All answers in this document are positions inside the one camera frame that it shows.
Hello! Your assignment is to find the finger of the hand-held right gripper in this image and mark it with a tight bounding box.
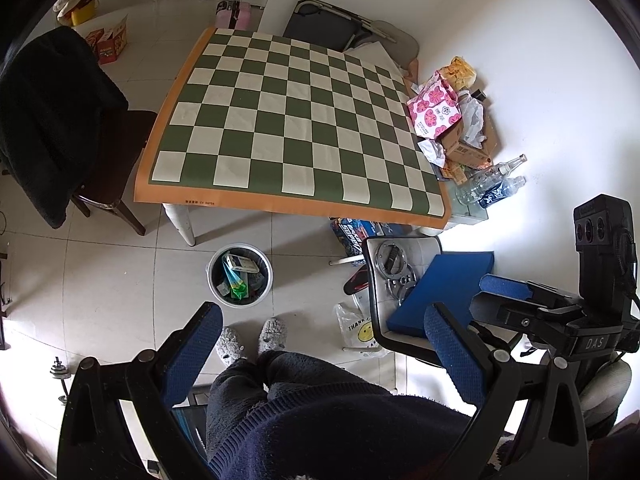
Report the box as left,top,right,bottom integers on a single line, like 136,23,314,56
479,274,582,307
469,291,552,329

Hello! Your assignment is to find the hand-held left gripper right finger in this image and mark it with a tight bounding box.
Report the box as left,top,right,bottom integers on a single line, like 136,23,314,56
424,302,591,480

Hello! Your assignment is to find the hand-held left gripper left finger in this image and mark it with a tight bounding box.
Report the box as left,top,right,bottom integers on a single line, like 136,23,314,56
57,301,224,480

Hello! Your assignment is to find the green snack packet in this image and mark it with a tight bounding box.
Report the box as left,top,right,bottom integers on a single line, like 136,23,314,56
225,267,249,302

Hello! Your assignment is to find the white round trash bin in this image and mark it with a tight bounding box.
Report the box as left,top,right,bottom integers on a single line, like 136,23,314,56
207,244,273,308

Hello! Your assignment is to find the white striped carton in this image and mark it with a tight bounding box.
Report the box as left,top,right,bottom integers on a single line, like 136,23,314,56
221,253,261,274

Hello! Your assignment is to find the person's right forearm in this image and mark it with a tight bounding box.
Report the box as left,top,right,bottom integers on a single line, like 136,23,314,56
580,359,633,428

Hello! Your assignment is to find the grey fluffy left slipper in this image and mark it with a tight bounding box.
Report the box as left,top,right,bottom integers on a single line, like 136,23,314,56
215,326,247,367

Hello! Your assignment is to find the grey fluffy slipper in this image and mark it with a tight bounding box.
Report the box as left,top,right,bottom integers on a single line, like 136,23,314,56
215,326,247,367
257,317,290,353

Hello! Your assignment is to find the blue seat cushion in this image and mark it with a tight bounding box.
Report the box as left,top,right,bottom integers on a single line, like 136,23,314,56
387,251,496,335

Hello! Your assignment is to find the person's left leg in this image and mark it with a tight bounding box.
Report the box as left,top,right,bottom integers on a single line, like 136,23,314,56
205,357,271,466

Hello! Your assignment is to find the person's leg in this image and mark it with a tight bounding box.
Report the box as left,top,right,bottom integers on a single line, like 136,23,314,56
205,357,271,466
257,350,391,401

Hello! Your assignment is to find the grey fluffy right slipper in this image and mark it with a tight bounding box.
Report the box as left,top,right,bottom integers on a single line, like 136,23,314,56
257,317,290,353

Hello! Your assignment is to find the glass side table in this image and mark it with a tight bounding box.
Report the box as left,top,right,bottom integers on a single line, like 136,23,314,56
417,180,490,236

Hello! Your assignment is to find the blue label plastic bottle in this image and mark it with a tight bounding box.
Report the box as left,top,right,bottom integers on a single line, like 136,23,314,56
477,176,527,209

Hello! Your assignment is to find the black framed chair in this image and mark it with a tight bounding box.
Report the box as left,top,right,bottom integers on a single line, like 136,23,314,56
361,235,496,363

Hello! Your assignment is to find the white smiley plastic bag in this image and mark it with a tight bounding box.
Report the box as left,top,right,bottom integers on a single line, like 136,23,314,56
334,302,396,358

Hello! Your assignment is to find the black bin liner bag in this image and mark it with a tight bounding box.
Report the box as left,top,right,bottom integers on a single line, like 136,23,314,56
210,247,271,307

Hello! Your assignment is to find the clear plastic bottle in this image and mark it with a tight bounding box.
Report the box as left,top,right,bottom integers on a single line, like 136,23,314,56
455,154,528,206

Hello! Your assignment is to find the person's right leg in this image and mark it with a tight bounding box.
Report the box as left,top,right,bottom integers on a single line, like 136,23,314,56
257,350,391,401

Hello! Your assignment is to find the black and red sandal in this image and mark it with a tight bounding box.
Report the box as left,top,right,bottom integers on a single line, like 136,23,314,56
342,266,372,297

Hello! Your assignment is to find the small yellow packet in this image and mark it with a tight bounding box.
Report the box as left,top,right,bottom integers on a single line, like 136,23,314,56
440,160,468,185

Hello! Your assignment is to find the person's navy sweater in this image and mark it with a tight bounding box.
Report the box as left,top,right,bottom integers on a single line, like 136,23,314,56
207,380,506,480

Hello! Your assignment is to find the brown cardboard box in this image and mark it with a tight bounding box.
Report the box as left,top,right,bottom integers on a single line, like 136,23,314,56
442,110,501,171

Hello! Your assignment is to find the crumpled white tissue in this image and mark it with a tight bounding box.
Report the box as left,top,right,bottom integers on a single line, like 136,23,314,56
417,139,447,167

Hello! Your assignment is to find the blue printed cardboard box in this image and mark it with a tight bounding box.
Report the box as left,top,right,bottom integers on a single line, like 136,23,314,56
330,217,401,258

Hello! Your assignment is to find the crumpled white plastic bag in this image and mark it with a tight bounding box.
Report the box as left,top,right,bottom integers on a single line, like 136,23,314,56
457,91,488,147

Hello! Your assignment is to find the pink flower tissue pack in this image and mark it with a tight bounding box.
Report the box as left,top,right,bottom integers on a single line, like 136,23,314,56
406,71,463,141

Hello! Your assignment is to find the dark wooden chair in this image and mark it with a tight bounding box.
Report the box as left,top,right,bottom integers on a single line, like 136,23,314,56
70,110,158,237

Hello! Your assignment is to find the yellow snack packet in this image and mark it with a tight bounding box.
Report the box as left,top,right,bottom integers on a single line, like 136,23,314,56
442,56,477,91

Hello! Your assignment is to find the green white checkered tablecloth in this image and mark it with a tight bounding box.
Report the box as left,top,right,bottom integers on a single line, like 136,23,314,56
132,26,451,231

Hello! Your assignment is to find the grey folded chair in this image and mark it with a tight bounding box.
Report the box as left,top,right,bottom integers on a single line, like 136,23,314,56
350,20,420,68

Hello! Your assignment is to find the black jacket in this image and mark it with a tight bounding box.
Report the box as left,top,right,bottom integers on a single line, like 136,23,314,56
0,26,130,230

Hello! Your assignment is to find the dark folding chair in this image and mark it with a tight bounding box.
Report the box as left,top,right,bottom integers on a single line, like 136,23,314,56
282,0,396,53

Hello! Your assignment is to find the pink bag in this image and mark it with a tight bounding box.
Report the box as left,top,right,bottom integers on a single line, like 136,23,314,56
215,1,253,31

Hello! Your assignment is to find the yellow box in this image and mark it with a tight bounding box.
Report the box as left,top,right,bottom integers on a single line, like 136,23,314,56
70,2,97,27

